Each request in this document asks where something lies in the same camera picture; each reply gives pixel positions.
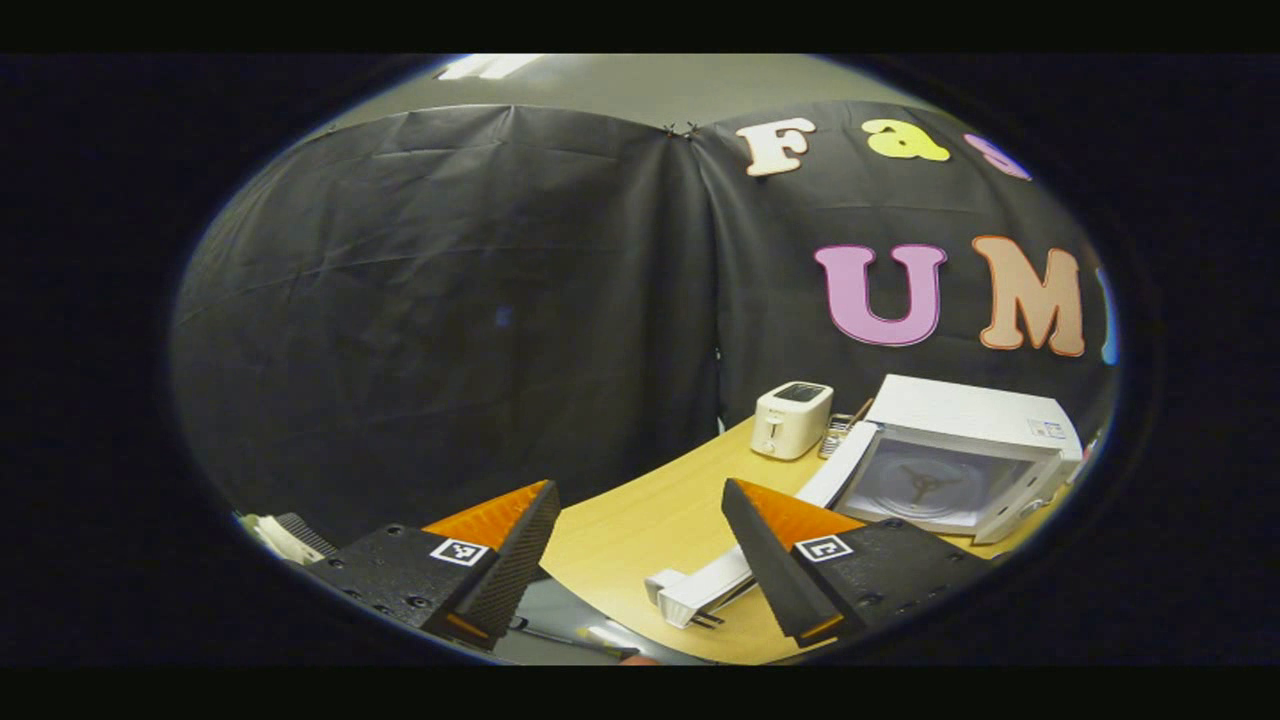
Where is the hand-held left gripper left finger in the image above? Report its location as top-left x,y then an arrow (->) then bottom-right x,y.
305,479 -> 562,652

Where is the white toaster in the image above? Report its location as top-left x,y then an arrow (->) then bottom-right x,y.
750,381 -> 835,462

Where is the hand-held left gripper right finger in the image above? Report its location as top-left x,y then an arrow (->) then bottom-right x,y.
720,477 -> 993,648

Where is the glass turntable plate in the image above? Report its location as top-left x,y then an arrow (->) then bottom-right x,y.
865,455 -> 1013,522

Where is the black backdrop cloth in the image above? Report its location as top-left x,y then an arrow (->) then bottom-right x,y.
170,100 -> 1119,546

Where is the white microwave oven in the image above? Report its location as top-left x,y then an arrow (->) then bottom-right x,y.
645,375 -> 1086,631

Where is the white and black ribbed object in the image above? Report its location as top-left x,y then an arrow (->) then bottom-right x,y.
240,512 -> 341,567

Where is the clear glass jar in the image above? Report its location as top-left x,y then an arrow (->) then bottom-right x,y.
820,412 -> 861,460

